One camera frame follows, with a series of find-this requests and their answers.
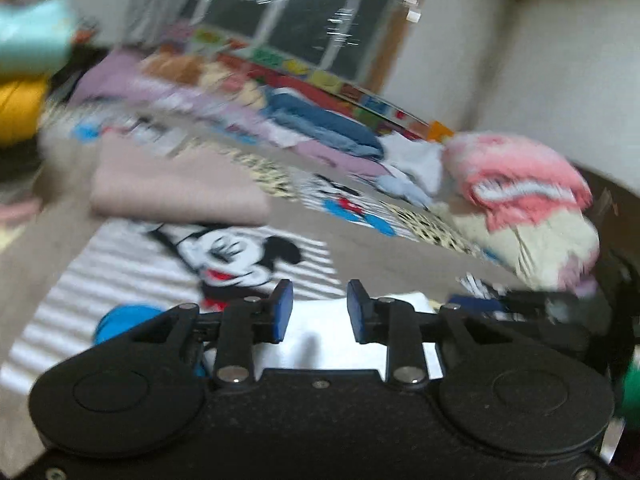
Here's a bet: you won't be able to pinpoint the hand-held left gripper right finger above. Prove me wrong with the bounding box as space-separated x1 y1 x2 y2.
346 279 543 392

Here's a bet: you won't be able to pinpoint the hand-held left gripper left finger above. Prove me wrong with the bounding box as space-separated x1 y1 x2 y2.
95 279 296 391

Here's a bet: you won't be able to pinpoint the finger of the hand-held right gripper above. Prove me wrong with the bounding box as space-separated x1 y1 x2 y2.
445 294 531 318

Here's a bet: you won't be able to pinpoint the white pants with grey cuff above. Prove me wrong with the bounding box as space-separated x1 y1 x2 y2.
202 290 446 381

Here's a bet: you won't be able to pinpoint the bright green cloth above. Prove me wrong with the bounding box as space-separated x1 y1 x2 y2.
612 360 640 418

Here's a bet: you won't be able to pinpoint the dark wooden cabinet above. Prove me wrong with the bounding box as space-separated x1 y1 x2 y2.
570 160 640 376

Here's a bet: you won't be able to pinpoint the pink fluffy blanket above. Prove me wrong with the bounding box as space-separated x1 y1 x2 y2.
442 131 593 233

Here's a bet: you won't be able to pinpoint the white crumpled cloth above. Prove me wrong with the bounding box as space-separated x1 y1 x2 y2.
380 132 446 196

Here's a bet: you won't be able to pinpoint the brown cartoon printed blanket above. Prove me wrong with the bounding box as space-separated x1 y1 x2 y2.
0 110 526 476

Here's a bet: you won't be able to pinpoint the beige folded garment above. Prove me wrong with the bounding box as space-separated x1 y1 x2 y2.
90 135 273 226

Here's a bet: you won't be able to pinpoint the orange board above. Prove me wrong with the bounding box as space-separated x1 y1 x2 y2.
429 120 455 145

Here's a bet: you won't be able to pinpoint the blue folded quilt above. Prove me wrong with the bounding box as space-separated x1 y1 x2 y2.
262 91 383 158

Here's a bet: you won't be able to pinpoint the colourful picture headboard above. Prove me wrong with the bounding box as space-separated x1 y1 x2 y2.
190 27 432 142

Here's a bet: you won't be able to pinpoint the red pillow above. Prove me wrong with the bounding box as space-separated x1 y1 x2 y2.
220 55 321 98

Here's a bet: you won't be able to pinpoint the orange printed pillow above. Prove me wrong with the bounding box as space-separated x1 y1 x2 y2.
140 52 266 111

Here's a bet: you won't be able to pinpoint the pink folded cloth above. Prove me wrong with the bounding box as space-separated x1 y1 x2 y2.
0 199 42 222

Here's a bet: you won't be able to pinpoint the window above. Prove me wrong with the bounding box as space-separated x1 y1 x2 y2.
200 0 416 83

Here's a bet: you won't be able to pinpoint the yellow quilted folded garment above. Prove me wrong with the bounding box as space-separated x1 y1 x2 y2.
0 77 51 147

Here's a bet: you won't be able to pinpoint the teal printed folded cloth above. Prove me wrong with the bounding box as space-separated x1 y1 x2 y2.
0 0 76 73

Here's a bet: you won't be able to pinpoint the wooden window frame post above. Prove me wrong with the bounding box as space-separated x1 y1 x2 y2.
367 0 436 96

